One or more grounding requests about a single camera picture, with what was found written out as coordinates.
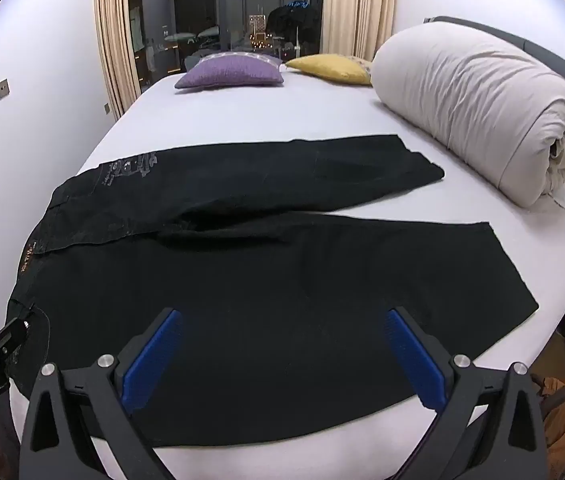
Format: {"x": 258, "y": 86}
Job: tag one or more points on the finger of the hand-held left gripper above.
{"x": 10, "y": 340}

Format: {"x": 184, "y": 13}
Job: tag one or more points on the rolled beige duvet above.
{"x": 472, "y": 105}

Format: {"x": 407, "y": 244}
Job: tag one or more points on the orange cloth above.
{"x": 557, "y": 410}

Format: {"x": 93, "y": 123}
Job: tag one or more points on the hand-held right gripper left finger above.
{"x": 155, "y": 355}

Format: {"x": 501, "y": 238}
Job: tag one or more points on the bed with white sheet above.
{"x": 262, "y": 110}

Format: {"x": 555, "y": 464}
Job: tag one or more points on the floral patterned cushion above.
{"x": 362, "y": 62}

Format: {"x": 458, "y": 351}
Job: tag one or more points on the black pants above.
{"x": 262, "y": 285}

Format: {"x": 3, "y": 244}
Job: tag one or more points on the yellow cushion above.
{"x": 327, "y": 67}

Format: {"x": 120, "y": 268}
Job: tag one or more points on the metal wall switch plate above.
{"x": 3, "y": 89}

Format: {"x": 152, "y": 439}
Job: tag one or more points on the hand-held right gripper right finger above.
{"x": 412, "y": 360}

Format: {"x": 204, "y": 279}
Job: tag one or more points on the beige curtain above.
{"x": 357, "y": 5}
{"x": 112, "y": 35}

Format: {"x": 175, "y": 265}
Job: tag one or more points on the purple cushion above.
{"x": 227, "y": 72}

